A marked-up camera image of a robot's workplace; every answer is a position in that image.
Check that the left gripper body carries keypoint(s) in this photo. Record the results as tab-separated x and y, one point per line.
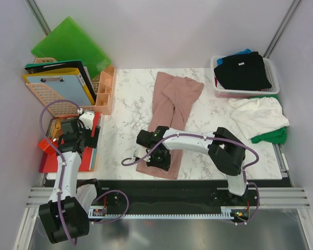
91	141

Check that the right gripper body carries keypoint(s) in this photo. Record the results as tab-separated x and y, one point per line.
162	159

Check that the pink t shirt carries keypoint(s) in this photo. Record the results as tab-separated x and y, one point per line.
173	98

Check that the white t shirt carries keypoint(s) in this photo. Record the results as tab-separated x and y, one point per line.
241	111

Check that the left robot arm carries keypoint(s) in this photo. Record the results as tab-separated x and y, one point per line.
65	215

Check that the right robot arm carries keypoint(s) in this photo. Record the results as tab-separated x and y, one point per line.
223	148

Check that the teal folder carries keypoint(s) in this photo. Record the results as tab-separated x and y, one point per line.
96	122

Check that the brown book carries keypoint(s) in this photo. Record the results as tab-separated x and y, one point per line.
54	129

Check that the red cube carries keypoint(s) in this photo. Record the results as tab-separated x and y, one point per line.
47	147

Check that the red folder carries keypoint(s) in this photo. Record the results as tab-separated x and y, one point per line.
49	162

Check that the orange desk organizer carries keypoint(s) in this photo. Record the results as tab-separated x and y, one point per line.
104	86

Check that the blue clipboard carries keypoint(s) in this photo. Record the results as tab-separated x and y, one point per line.
70	86

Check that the yellow folder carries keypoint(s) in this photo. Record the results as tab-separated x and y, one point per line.
65	71

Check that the white laundry basket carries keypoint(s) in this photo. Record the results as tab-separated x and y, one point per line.
224	93

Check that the black folder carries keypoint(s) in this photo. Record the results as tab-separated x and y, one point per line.
36	68

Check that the green plastic folder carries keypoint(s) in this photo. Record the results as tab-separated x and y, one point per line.
68	41

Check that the green t shirt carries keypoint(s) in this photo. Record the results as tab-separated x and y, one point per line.
271	138

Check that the black t shirt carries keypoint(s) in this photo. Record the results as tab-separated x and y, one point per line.
242	72

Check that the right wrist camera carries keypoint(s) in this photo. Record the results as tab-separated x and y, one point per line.
137	153

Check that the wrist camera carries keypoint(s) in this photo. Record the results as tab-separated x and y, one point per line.
87	119
137	153

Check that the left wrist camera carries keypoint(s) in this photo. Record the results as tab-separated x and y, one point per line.
87	119

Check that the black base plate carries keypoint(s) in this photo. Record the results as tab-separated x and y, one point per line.
132	193

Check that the white cable duct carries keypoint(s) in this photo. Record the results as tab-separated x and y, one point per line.
171	212

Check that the aluminium frame rail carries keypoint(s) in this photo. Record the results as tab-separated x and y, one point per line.
290	197

